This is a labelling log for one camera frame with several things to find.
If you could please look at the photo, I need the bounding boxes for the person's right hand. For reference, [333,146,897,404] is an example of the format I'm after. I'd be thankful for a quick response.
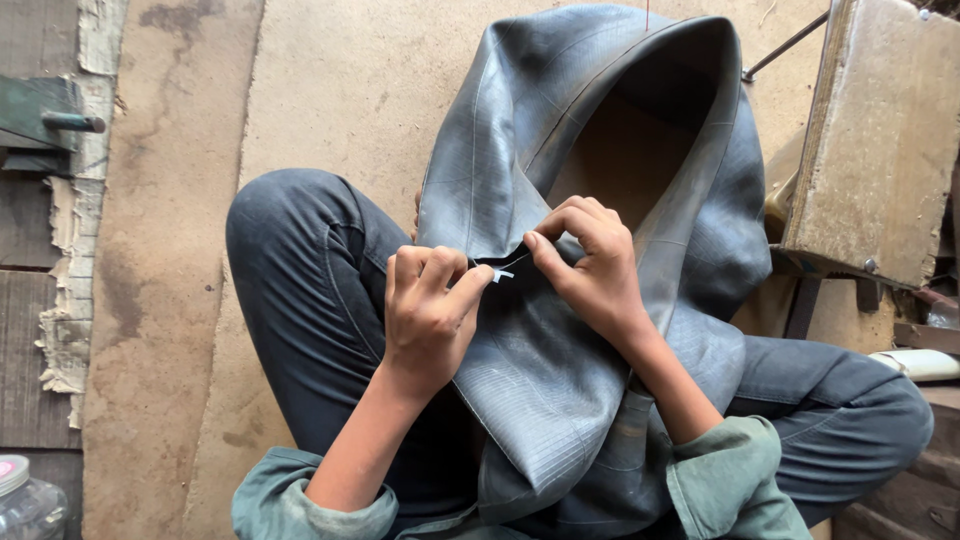
[522,195,663,351]

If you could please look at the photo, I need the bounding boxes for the person's left hand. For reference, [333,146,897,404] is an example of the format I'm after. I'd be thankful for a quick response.
[381,245,497,397]

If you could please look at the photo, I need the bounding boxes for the small white strip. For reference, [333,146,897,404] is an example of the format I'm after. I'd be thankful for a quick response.
[472,258,531,285]

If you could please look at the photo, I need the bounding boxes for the grey rubber tube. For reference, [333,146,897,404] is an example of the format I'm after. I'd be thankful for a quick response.
[414,3,774,540]

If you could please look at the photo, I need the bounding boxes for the person's dark jeans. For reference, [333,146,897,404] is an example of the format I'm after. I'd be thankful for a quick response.
[225,168,936,529]

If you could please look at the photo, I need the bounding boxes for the person's green shirt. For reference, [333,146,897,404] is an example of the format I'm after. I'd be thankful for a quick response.
[230,415,816,540]

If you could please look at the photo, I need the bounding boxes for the torn brown cardboard sheet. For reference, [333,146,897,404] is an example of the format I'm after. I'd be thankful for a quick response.
[33,0,267,540]

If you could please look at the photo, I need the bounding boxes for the thin metal rod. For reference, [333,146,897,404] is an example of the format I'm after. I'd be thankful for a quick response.
[741,10,831,84]

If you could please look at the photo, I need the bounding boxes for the worn wooden box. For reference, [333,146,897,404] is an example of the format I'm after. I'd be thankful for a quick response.
[778,0,960,292]

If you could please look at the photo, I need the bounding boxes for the white plastic pipe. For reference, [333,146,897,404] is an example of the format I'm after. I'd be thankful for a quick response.
[868,348,960,384]

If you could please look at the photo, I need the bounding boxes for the clear plastic jar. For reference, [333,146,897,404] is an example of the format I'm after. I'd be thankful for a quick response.
[0,454,70,540]

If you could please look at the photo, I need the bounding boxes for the green metal fixture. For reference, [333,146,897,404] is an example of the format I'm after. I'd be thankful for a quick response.
[0,74,108,177]

